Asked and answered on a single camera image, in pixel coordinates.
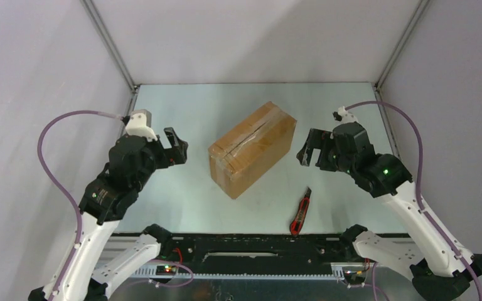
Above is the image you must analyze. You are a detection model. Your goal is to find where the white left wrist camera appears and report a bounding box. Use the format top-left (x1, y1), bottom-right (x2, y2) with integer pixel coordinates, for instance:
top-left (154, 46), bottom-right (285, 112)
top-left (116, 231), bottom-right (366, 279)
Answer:
top-left (125, 109), bottom-right (157, 141)

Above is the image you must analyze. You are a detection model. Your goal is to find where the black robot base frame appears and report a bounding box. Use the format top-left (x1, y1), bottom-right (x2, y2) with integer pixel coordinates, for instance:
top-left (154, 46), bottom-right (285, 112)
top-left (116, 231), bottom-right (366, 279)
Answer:
top-left (99, 224), bottom-right (425, 288)

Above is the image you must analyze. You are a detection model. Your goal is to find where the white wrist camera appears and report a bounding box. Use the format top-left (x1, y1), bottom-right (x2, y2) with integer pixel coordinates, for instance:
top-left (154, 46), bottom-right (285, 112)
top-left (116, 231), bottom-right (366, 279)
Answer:
top-left (333, 107), bottom-right (355, 124)
top-left (125, 109), bottom-right (157, 141)

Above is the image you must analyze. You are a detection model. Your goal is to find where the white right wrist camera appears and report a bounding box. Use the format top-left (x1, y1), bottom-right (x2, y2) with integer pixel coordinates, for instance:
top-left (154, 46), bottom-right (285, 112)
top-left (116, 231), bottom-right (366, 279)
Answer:
top-left (333, 107), bottom-right (355, 124)

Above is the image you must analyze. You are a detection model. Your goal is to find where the aluminium left corner post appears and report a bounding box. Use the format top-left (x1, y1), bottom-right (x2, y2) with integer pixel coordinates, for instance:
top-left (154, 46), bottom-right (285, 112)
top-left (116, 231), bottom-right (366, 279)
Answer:
top-left (80, 0), bottom-right (137, 93)

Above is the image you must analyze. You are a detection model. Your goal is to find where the aluminium corner post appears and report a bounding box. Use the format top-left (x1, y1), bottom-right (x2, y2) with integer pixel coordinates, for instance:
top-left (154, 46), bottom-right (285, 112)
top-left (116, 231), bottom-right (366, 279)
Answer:
top-left (80, 0), bottom-right (137, 93)
top-left (375, 0), bottom-right (431, 91)

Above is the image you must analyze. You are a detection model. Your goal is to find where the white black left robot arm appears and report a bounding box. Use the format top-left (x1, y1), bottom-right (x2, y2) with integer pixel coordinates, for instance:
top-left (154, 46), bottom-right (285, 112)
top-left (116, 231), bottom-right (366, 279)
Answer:
top-left (28, 127), bottom-right (188, 300)

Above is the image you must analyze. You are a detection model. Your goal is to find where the red black utility knife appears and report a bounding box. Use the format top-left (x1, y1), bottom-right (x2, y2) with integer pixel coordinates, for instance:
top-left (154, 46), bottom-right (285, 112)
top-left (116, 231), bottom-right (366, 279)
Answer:
top-left (289, 187), bottom-right (312, 237)

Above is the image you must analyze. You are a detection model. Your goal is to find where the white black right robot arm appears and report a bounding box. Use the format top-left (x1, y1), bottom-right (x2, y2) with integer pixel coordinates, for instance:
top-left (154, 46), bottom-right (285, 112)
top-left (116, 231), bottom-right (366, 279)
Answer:
top-left (296, 122), bottom-right (482, 300)

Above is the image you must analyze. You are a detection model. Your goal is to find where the brown cardboard express box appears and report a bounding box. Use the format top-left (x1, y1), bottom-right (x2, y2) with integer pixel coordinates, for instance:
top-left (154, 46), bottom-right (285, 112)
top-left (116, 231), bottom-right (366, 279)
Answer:
top-left (208, 102), bottom-right (297, 199)

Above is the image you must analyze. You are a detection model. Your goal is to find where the aluminium right corner post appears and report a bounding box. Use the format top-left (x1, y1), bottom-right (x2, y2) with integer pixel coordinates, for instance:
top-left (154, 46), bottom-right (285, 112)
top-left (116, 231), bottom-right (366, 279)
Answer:
top-left (375, 0), bottom-right (431, 91)

